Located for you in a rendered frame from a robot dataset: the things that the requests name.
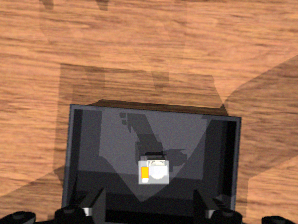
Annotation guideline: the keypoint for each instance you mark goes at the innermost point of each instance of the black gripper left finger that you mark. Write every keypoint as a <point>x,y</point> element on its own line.
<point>90,211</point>

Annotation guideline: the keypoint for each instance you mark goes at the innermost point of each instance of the black parts tray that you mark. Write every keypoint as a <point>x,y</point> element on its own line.
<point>104,145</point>

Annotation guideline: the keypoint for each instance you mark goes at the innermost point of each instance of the plug-in relay with orange button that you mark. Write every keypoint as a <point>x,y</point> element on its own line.
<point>153,169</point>

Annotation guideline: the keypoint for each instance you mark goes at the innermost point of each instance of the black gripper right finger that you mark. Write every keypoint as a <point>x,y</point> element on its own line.
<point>205,211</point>

